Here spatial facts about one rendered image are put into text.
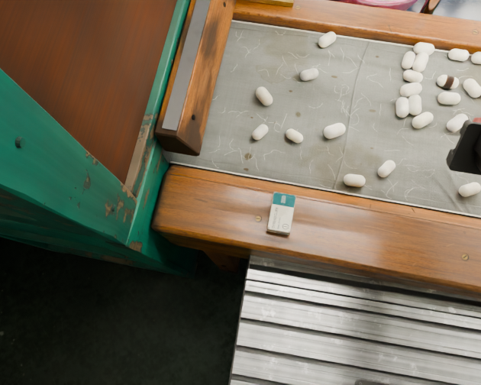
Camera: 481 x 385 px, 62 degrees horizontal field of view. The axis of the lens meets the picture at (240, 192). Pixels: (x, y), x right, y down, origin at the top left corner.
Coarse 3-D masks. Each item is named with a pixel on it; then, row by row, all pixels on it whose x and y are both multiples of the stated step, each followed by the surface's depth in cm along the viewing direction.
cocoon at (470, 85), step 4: (468, 80) 68; (472, 80) 68; (464, 84) 69; (468, 84) 68; (472, 84) 68; (476, 84) 68; (464, 88) 69; (468, 88) 69; (472, 88) 68; (476, 88) 68; (480, 88) 68; (468, 92) 69; (472, 92) 68; (476, 92) 68; (480, 92) 68; (472, 96) 69; (476, 96) 68
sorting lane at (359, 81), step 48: (240, 48) 74; (288, 48) 74; (336, 48) 73; (384, 48) 73; (240, 96) 71; (288, 96) 71; (336, 96) 70; (384, 96) 70; (432, 96) 70; (480, 96) 70; (240, 144) 69; (288, 144) 68; (336, 144) 68; (384, 144) 68; (432, 144) 67; (336, 192) 66; (384, 192) 65; (432, 192) 65; (480, 192) 65
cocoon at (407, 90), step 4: (408, 84) 69; (412, 84) 68; (416, 84) 68; (420, 84) 68; (400, 88) 69; (404, 88) 68; (408, 88) 68; (412, 88) 68; (416, 88) 68; (420, 88) 68; (400, 92) 69; (404, 92) 68; (408, 92) 68; (412, 92) 68; (416, 92) 69; (404, 96) 69
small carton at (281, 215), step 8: (280, 192) 61; (280, 200) 61; (288, 200) 61; (272, 208) 61; (280, 208) 61; (288, 208) 61; (272, 216) 60; (280, 216) 60; (288, 216) 60; (272, 224) 60; (280, 224) 60; (288, 224) 60; (280, 232) 60; (288, 232) 60
